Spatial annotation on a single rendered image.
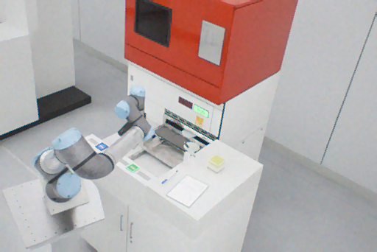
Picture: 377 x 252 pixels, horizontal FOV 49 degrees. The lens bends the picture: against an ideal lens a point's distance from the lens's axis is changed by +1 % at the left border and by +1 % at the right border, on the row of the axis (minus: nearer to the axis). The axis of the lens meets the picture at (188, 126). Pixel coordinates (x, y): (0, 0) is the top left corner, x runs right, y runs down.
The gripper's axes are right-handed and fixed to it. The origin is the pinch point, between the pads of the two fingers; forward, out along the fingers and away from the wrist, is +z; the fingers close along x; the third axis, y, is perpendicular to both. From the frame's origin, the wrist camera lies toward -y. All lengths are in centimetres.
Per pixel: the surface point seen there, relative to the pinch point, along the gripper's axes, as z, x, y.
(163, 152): 22.5, 4.6, 31.4
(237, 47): -46, -15, 63
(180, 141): 21, 4, 46
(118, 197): 37.9, 5.8, -3.7
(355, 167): 86, -74, 207
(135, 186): 20.6, -7.1, -3.9
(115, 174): 21.7, 8.9, -3.9
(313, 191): 110, -54, 179
